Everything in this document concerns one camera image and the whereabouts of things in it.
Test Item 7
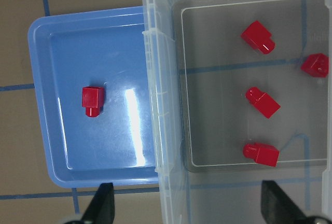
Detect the blue plastic tray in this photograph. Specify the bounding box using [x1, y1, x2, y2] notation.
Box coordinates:
[27, 6, 158, 188]

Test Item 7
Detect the red block in box bottom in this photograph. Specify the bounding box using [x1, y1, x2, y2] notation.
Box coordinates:
[243, 142, 280, 167]

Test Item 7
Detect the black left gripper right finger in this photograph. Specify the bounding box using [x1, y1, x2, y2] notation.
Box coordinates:
[260, 179, 332, 224]

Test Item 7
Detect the red block under lid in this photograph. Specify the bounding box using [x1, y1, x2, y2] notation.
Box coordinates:
[301, 53, 329, 78]

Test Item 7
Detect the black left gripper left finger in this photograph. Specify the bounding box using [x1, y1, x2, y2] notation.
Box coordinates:
[62, 182, 115, 224]

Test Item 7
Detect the clear plastic storage box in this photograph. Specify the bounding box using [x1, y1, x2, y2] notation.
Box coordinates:
[143, 0, 331, 223]

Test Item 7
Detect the red block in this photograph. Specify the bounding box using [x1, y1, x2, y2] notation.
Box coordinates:
[241, 21, 275, 54]
[301, 53, 329, 78]
[245, 87, 281, 119]
[81, 86, 105, 118]
[243, 142, 280, 167]

